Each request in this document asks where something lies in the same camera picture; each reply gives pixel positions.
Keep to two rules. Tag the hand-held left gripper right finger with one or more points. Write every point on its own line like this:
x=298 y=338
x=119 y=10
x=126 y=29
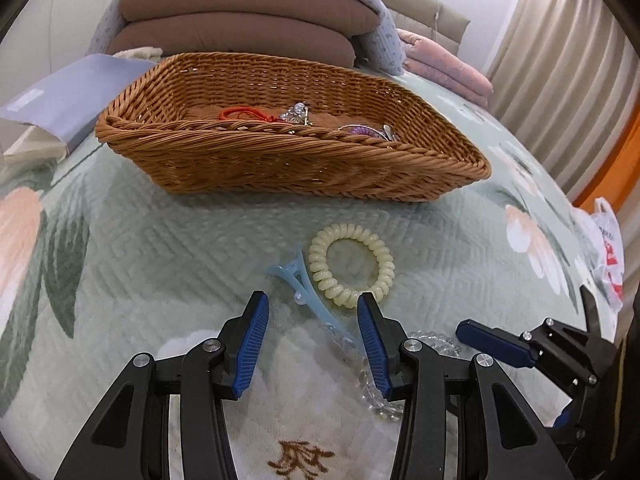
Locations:
x=376 y=350

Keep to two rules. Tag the brown wicker basket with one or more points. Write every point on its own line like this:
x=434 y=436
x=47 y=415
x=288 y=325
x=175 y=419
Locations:
x=300 y=170

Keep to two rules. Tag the beige padded headboard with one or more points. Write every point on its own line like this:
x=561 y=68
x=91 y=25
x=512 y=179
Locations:
x=440 y=15

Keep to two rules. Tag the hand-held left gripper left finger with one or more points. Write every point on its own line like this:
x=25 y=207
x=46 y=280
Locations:
x=250 y=350

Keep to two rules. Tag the blue-grey dotted quilt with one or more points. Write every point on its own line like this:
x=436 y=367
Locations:
x=385 y=35

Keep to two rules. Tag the blue-grey book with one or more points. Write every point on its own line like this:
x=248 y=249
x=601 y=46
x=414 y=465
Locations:
x=75 y=105

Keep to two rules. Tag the orange panel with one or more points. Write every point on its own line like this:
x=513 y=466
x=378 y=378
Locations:
x=610 y=170

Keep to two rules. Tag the white plastic bag red print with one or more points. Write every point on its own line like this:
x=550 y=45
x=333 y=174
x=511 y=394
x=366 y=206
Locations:
x=607 y=250

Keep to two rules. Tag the beige curtain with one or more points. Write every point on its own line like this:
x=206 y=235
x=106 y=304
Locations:
x=575 y=85

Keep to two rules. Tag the silver crystal ornament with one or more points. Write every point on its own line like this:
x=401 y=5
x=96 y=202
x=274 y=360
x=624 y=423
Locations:
x=297 y=110

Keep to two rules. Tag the light blue hair clip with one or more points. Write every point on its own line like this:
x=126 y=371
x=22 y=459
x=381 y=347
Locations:
x=312 y=305

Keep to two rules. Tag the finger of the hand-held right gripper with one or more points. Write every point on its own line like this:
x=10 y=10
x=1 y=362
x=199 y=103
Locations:
x=495 y=342
x=575 y=430

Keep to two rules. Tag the brown pillow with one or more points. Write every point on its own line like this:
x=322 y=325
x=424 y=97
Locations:
x=225 y=35
x=250 y=5

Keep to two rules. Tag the white wardrobe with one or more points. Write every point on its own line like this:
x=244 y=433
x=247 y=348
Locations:
x=60 y=10

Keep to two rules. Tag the folded pink blanket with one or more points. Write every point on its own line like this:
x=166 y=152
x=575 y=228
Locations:
x=445 y=70

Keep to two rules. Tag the white fluffy cloth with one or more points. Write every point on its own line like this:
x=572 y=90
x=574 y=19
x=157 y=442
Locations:
x=137 y=53

